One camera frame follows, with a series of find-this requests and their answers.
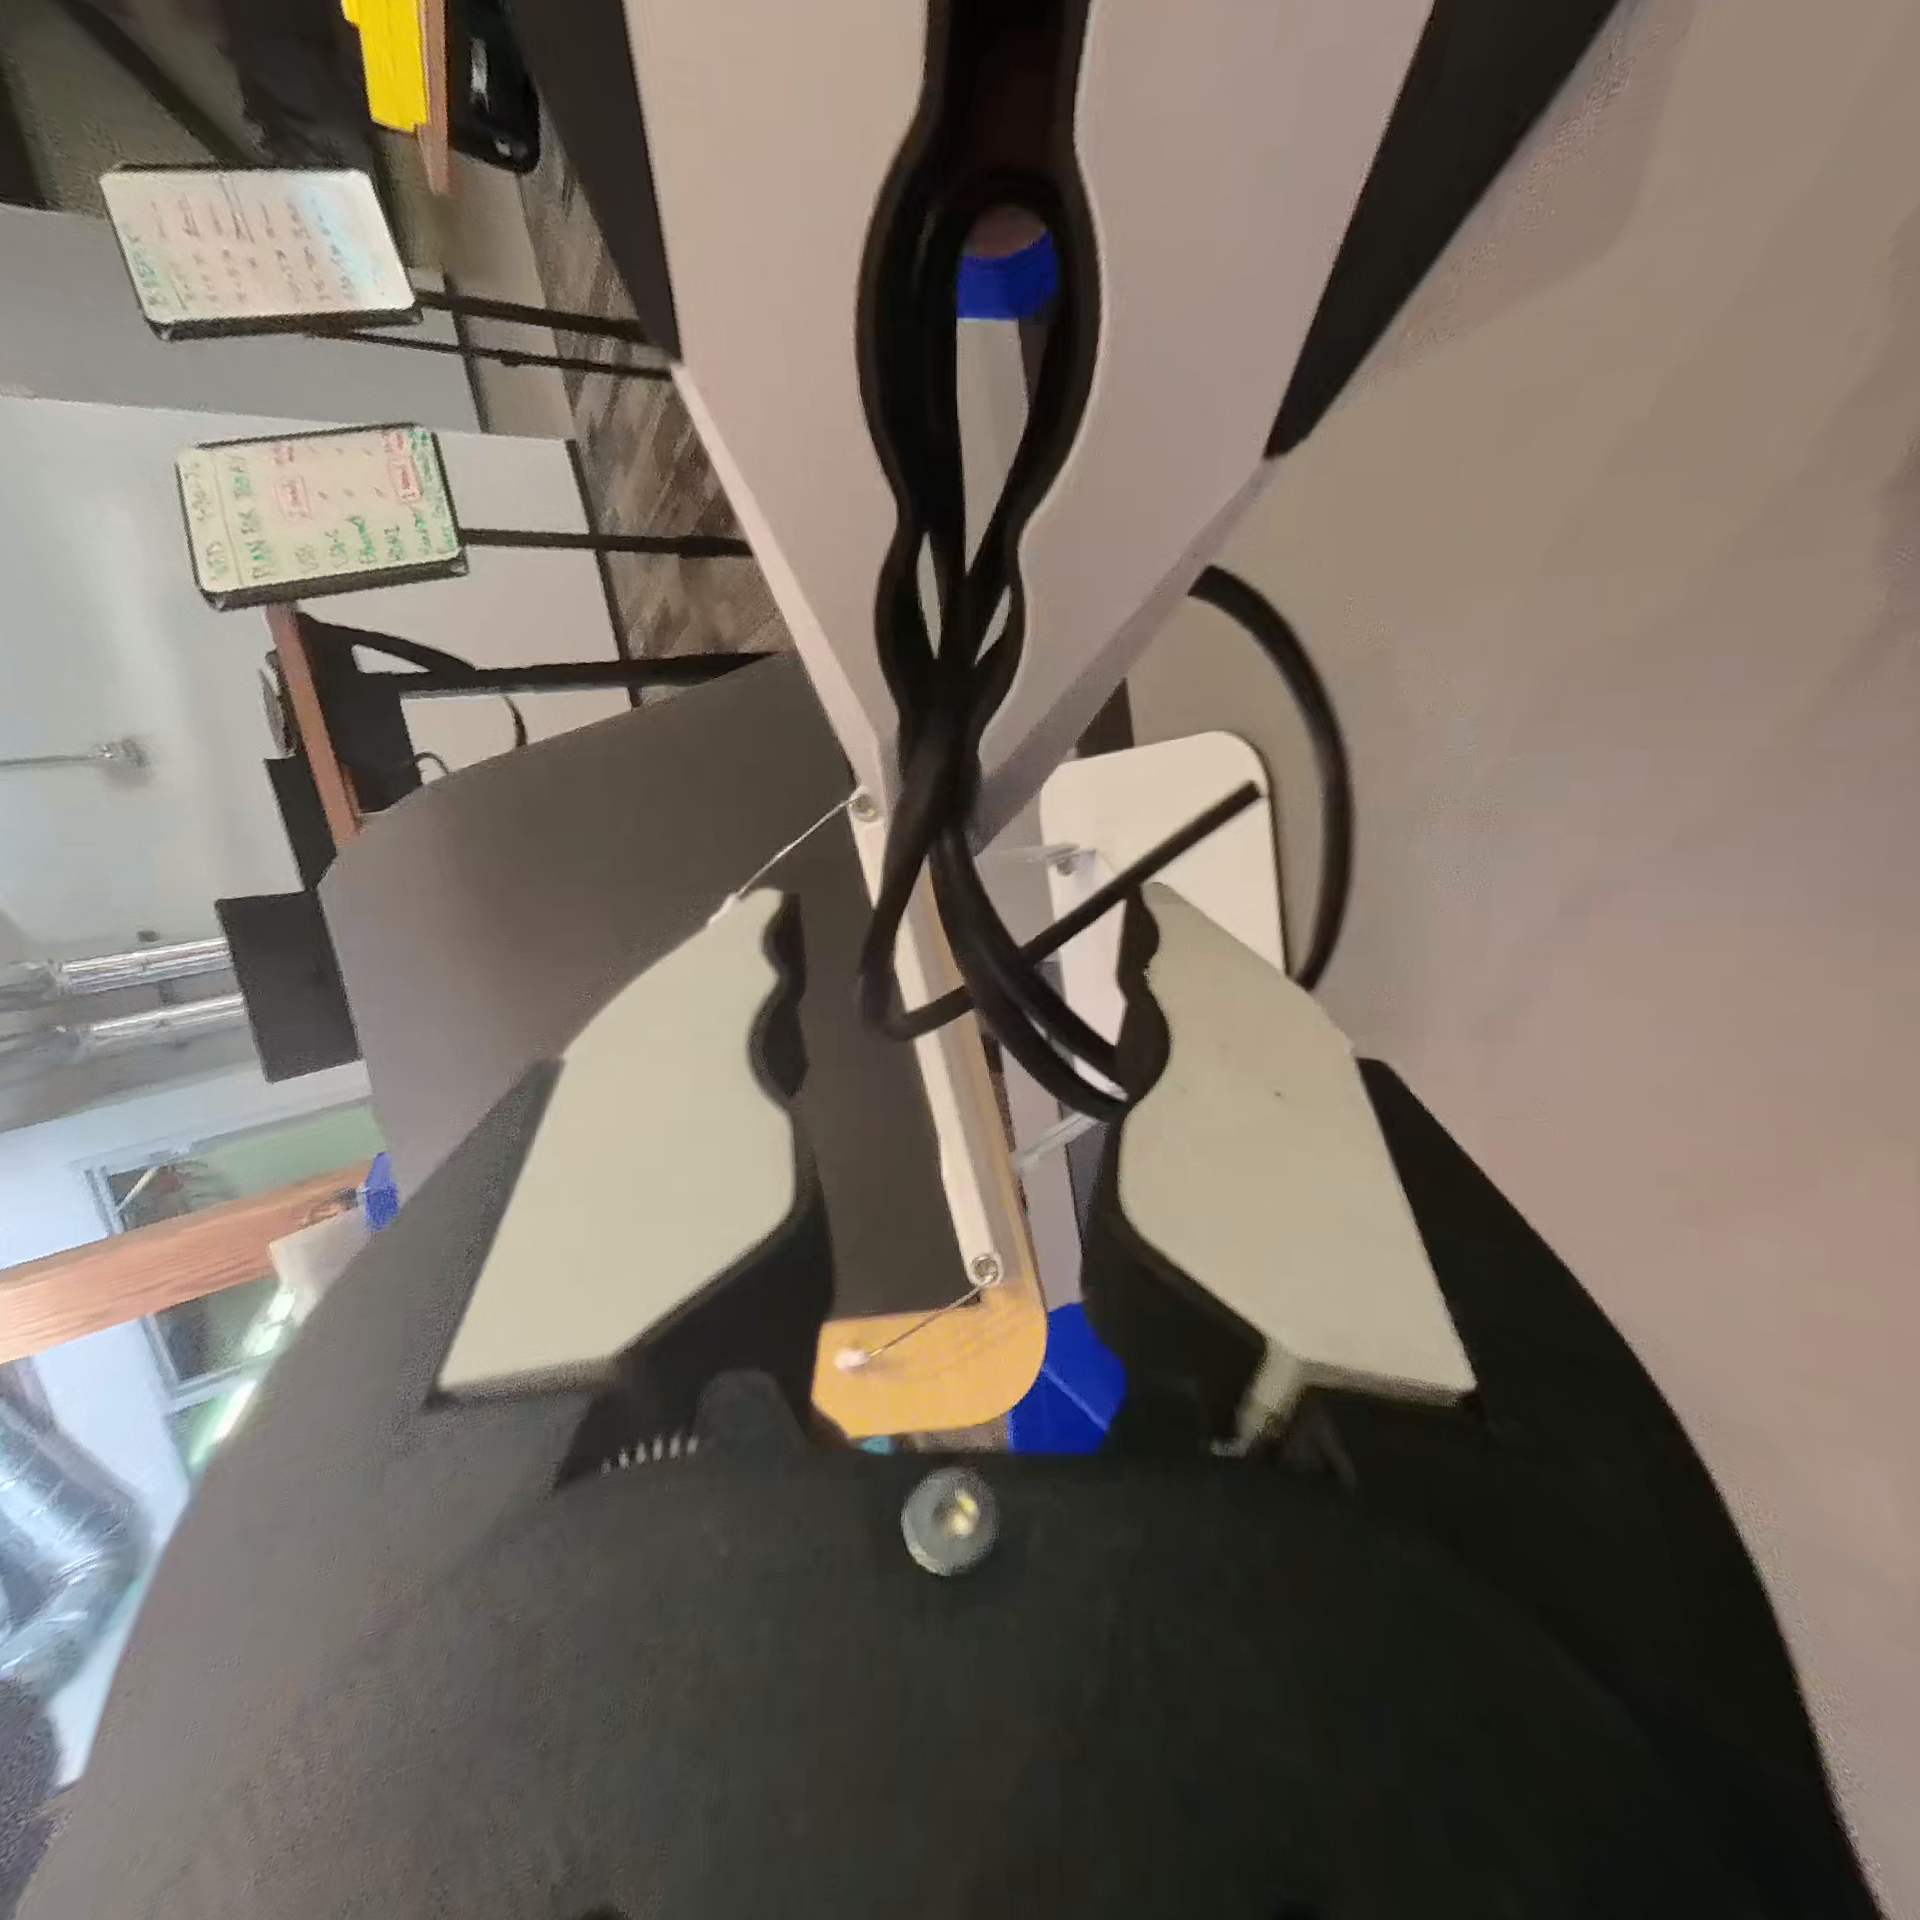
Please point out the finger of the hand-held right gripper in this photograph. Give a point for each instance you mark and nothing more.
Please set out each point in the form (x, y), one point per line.
(1233, 242)
(768, 242)

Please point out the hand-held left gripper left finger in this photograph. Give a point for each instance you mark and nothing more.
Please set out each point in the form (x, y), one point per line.
(631, 1200)

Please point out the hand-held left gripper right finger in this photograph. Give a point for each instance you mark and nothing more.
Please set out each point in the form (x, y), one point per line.
(1290, 1200)

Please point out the black whiteboard stand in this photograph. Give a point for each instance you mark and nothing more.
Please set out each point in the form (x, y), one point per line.
(542, 316)
(603, 547)

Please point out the black wood-rimmed board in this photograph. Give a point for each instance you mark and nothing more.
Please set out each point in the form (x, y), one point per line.
(542, 872)

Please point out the yellow bin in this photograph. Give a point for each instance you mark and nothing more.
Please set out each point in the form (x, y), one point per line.
(390, 56)

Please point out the whiteboard with green writing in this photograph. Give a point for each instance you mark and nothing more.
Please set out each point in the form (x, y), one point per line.
(317, 512)
(256, 242)

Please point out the silver ventilation duct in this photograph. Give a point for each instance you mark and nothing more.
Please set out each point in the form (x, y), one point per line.
(61, 1531)

